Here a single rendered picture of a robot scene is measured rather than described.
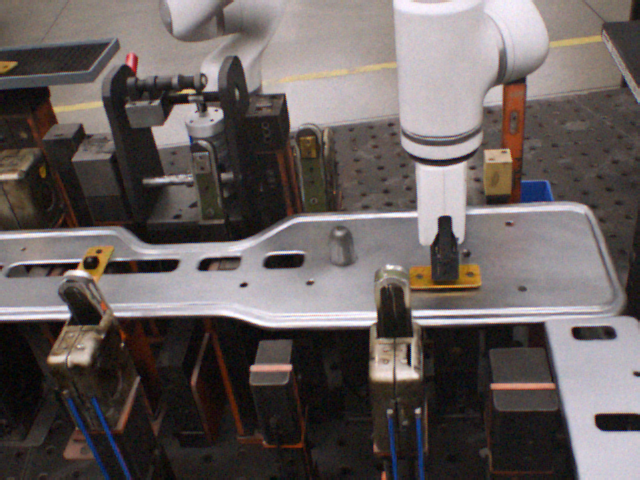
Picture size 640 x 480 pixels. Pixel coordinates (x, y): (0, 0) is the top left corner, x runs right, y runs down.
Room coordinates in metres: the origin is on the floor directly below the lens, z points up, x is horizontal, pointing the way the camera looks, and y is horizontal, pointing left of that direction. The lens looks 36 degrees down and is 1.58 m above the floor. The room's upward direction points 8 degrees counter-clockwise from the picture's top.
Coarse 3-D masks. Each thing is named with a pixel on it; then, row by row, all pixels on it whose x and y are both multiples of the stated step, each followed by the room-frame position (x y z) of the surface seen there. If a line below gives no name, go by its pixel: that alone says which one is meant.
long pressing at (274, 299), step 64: (0, 256) 0.86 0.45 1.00; (64, 256) 0.83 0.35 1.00; (128, 256) 0.81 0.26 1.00; (192, 256) 0.79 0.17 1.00; (256, 256) 0.77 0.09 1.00; (320, 256) 0.75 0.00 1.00; (384, 256) 0.73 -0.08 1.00; (512, 256) 0.69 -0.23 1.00; (576, 256) 0.68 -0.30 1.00; (0, 320) 0.72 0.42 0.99; (64, 320) 0.71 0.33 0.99; (256, 320) 0.65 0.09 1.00; (320, 320) 0.63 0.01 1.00; (448, 320) 0.60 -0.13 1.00; (512, 320) 0.59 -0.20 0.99
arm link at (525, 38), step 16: (496, 0) 0.71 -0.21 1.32; (512, 0) 0.69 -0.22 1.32; (528, 0) 0.70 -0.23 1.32; (496, 16) 0.68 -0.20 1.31; (512, 16) 0.68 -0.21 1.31; (528, 16) 0.68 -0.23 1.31; (512, 32) 0.66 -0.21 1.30; (528, 32) 0.67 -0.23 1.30; (544, 32) 0.67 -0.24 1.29; (512, 48) 0.65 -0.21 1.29; (528, 48) 0.66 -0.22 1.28; (544, 48) 0.67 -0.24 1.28; (512, 64) 0.65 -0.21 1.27; (528, 64) 0.66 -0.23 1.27; (512, 80) 0.67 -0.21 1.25
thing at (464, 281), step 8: (464, 264) 0.68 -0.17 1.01; (472, 264) 0.68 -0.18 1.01; (416, 272) 0.68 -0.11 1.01; (424, 272) 0.68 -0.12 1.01; (464, 272) 0.67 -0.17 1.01; (472, 272) 0.67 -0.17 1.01; (416, 280) 0.67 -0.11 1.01; (424, 280) 0.67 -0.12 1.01; (432, 280) 0.66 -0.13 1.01; (448, 280) 0.66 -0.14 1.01; (456, 280) 0.66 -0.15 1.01; (464, 280) 0.65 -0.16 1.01; (472, 280) 0.65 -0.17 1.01; (480, 280) 0.65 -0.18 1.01
